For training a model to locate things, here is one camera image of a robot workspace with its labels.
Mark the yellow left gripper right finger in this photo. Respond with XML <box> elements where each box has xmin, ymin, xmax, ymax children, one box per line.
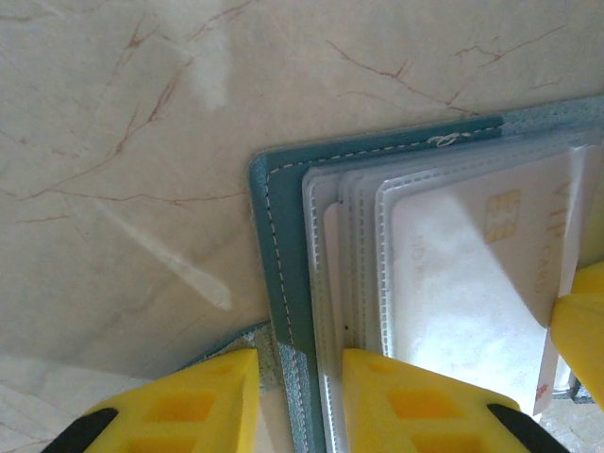
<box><xmin>340</xmin><ymin>347</ymin><xmax>575</xmax><ymax>453</ymax></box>

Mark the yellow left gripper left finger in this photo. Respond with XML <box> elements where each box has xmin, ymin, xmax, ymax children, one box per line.
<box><xmin>40</xmin><ymin>347</ymin><xmax>261</xmax><ymax>453</ymax></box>

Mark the white VIP card with flowers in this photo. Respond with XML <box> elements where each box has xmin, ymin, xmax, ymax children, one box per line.
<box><xmin>390</xmin><ymin>143</ymin><xmax>591</xmax><ymax>419</ymax></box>

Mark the teal leather card holder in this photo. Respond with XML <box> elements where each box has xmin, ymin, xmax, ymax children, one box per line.
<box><xmin>178</xmin><ymin>93</ymin><xmax>604</xmax><ymax>453</ymax></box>

